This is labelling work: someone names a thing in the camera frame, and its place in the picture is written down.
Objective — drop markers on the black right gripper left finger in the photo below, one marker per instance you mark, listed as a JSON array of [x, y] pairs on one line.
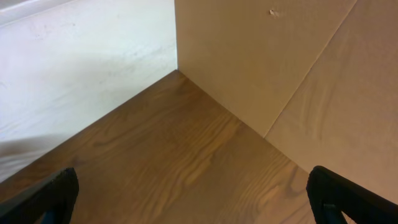
[[50, 201]]

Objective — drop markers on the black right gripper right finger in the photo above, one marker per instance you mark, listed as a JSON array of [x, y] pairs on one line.
[[332, 197]]

